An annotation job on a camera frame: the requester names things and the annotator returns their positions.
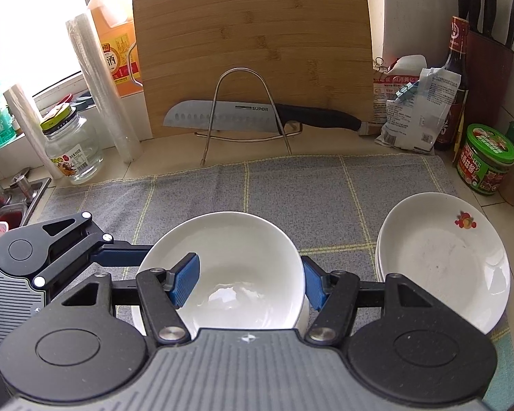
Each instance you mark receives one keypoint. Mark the clear glass jar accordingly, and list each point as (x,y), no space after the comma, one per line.
(73,150)

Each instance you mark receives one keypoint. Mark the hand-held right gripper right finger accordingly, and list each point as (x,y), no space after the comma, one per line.
(313,284)

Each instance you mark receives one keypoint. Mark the white bag with blue print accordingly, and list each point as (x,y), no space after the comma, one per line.
(428,115)

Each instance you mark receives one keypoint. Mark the large plastic wrap roll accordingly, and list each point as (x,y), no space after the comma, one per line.
(103,90)

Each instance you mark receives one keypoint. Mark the white fruit-print plate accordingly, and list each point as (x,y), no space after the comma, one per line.
(437,265)
(377,261)

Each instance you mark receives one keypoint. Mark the dark soy sauce bottle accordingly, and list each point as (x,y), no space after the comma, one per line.
(456,51)

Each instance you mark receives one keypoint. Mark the green binder clip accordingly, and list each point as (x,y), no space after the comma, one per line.
(406,95)

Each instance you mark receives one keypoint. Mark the dark red knife block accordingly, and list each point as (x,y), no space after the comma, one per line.
(488,77)

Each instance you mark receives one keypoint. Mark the white bag with orange print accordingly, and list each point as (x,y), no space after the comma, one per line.
(383,94)

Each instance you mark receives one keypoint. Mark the bamboo cutting board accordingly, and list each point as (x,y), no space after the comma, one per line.
(248,34)

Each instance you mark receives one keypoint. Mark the steel sink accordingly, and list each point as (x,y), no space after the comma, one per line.
(38,192)

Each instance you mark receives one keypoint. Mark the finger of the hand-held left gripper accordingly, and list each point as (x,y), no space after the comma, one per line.
(120,254)

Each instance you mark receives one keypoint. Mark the red plastic container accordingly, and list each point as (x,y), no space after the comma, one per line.
(13,217)

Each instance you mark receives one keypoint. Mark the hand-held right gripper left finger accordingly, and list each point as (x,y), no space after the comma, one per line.
(184,280)

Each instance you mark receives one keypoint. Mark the yellow seasoning packet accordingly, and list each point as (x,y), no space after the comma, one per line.
(459,145)

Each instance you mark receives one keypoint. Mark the green-lid sauce jar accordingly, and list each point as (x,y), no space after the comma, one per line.
(486,162)

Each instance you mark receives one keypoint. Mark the orange cooking wine jug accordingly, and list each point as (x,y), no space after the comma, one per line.
(111,30)

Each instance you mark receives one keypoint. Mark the grey teal checked dish towel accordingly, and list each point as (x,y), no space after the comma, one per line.
(304,197)

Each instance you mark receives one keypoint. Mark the small plastic wrap roll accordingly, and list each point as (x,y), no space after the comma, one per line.
(32,132)

